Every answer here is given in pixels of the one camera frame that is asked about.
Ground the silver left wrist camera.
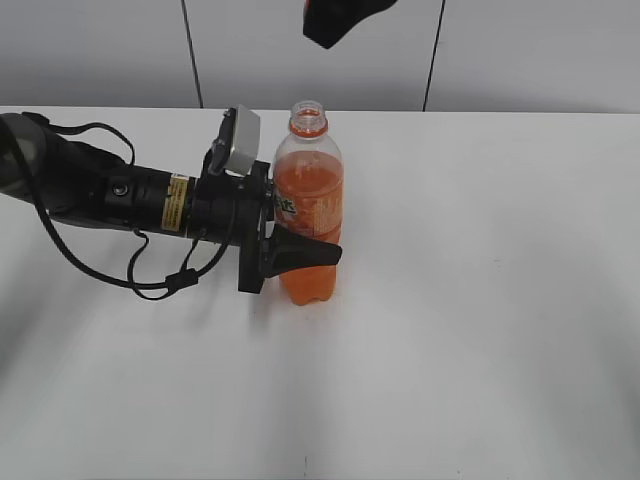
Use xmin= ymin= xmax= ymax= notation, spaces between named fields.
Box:
xmin=207 ymin=105 xmax=260 ymax=177

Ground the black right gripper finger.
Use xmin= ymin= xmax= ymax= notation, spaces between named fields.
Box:
xmin=303 ymin=0 xmax=397 ymax=49

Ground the orange soda plastic bottle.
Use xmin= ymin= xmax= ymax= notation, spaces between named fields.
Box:
xmin=271 ymin=99 xmax=345 ymax=307

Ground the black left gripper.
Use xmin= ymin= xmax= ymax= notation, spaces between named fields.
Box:
xmin=186 ymin=151 xmax=342 ymax=293

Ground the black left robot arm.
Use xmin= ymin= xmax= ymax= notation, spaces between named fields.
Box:
xmin=1 ymin=106 xmax=342 ymax=294

